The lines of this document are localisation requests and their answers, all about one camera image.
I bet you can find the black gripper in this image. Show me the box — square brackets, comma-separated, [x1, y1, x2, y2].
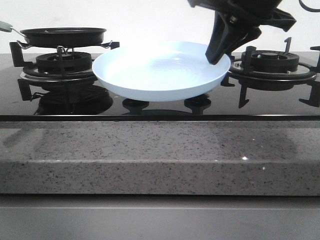
[188, 0, 296, 65]

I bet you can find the light blue plate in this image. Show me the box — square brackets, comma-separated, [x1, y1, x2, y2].
[92, 41, 231, 102]

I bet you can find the black frying pan green handle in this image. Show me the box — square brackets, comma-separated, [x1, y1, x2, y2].
[16, 27, 107, 48]

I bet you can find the black round gas burner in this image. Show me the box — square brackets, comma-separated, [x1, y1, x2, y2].
[250, 50, 300, 73]
[36, 51, 92, 74]

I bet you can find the black glass gas cooktop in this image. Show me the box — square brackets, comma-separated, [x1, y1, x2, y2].
[0, 54, 320, 122]

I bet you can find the grey cabinet front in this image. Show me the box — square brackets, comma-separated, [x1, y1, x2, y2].
[0, 195, 320, 240]

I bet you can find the black cable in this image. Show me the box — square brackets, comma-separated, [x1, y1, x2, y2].
[298, 0, 320, 13]

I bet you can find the silver wire pan reducer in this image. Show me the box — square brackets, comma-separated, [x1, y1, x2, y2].
[15, 40, 120, 52]

